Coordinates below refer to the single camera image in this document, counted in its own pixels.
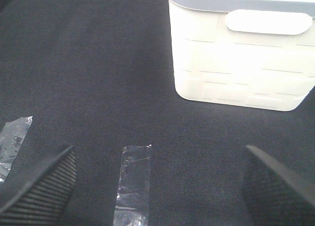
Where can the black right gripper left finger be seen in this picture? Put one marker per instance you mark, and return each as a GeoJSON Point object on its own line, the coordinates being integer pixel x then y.
{"type": "Point", "coordinates": [38, 195]}

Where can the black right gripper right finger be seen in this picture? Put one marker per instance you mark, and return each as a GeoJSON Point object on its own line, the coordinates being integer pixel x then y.
{"type": "Point", "coordinates": [274, 194]}

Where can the clear tape strip centre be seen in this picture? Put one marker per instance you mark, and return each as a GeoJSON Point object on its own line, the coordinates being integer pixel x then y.
{"type": "Point", "coordinates": [11, 139]}

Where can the clear tape strip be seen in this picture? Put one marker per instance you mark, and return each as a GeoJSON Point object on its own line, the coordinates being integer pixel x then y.
{"type": "Point", "coordinates": [11, 139]}
{"type": "Point", "coordinates": [132, 201]}

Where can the clear tape strip right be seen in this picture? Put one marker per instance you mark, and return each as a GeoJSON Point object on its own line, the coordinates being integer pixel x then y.
{"type": "Point", "coordinates": [132, 201]}

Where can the black table cloth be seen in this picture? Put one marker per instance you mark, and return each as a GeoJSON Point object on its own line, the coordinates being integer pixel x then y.
{"type": "Point", "coordinates": [98, 74]}

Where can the white plastic storage bin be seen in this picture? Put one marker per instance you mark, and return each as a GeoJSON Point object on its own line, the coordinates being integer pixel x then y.
{"type": "Point", "coordinates": [250, 53]}

